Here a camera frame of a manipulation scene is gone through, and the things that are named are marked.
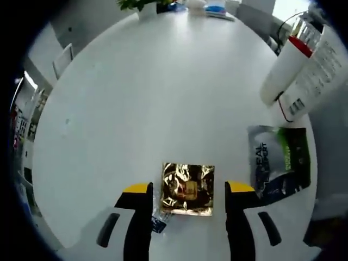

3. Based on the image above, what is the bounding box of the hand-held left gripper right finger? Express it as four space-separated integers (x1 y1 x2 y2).
224 180 309 261

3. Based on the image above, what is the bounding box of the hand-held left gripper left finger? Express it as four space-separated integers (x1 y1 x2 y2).
64 181 154 261

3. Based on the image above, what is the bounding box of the small clear skincare sachet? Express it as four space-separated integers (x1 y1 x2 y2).
151 187 175 234

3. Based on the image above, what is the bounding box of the gold foil skincare sachet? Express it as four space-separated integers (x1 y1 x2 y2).
159 162 215 218

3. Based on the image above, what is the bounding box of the silver dark skincare sachet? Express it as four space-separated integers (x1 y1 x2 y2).
246 125 297 207

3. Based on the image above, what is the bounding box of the red collar skincare bottle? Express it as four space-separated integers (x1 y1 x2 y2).
259 13 326 107

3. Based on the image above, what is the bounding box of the white skincare tube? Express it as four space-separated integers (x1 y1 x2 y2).
282 23 345 120

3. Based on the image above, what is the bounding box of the white chair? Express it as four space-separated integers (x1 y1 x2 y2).
52 43 74 80

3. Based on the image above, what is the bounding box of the blue flat stack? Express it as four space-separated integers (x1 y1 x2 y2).
205 2 236 22

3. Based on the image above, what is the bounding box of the green potted plant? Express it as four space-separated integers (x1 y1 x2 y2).
116 0 177 20

